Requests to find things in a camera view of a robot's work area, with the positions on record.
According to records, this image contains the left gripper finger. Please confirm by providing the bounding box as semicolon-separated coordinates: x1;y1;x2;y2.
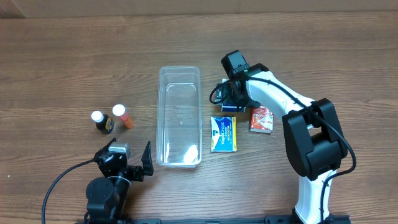
141;141;154;176
100;138;116;153

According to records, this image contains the white blue plaster box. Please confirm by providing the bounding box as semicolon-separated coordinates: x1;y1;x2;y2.
215;87;246;113

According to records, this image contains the red white medicine box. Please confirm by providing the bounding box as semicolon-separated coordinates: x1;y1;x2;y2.
249;105;274;134

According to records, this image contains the blue yellow lozenge box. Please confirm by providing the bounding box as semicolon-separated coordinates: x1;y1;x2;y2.
211;116;237;152

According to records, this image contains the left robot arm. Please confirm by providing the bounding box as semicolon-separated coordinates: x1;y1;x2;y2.
85;138;154;223

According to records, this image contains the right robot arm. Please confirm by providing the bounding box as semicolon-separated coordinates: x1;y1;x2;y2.
209;50;353;223

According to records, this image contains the clear plastic container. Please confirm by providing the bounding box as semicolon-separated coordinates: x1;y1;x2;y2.
156;66;202;168

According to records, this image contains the dark syrup bottle white cap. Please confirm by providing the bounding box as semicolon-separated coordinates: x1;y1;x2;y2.
91;111;114;134

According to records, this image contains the orange tablet tube white cap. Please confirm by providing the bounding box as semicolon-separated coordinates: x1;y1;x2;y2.
112;104;134;129

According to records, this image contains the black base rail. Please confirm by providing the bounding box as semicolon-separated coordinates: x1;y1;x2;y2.
76;215;351;224

